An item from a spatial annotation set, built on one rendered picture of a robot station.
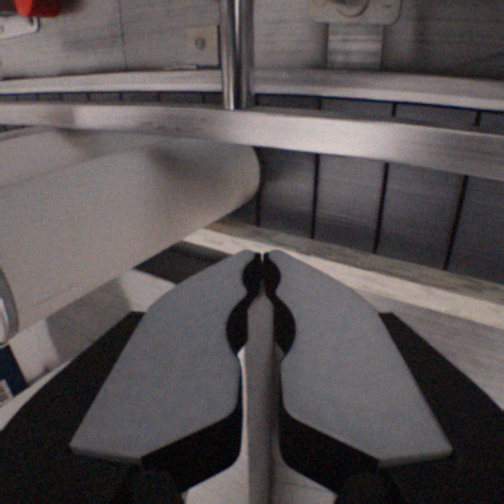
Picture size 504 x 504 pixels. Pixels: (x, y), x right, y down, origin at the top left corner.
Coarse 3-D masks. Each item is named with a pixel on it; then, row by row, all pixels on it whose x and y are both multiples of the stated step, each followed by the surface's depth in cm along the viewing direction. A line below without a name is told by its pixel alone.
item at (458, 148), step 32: (96, 128) 17; (128, 128) 16; (160, 128) 15; (192, 128) 14; (224, 128) 14; (256, 128) 13; (288, 128) 12; (320, 128) 12; (352, 128) 11; (384, 128) 11; (416, 128) 10; (448, 128) 10; (480, 128) 10; (384, 160) 11; (416, 160) 11; (448, 160) 10; (480, 160) 10
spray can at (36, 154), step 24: (0, 144) 17; (24, 144) 18; (48, 144) 18; (72, 144) 19; (96, 144) 20; (120, 144) 21; (144, 144) 23; (0, 168) 16; (24, 168) 17; (48, 168) 18
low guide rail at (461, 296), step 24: (192, 240) 24; (216, 240) 22; (240, 240) 21; (264, 240) 21; (288, 240) 21; (312, 240) 21; (312, 264) 20; (336, 264) 19; (360, 264) 19; (384, 264) 19; (408, 264) 19; (360, 288) 19; (384, 288) 18; (408, 288) 17; (432, 288) 17; (456, 288) 17; (480, 288) 17; (456, 312) 17; (480, 312) 16
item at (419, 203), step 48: (0, 96) 35; (48, 96) 31; (96, 96) 28; (144, 96) 25; (192, 96) 23; (288, 96) 20; (288, 192) 23; (336, 192) 21; (384, 192) 20; (432, 192) 18; (480, 192) 17; (336, 240) 22; (384, 240) 21; (432, 240) 19; (480, 240) 18
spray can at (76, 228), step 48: (192, 144) 19; (240, 144) 21; (0, 192) 12; (48, 192) 13; (96, 192) 14; (144, 192) 16; (192, 192) 18; (240, 192) 21; (0, 240) 11; (48, 240) 12; (96, 240) 14; (144, 240) 16; (0, 288) 11; (48, 288) 12; (0, 336) 12
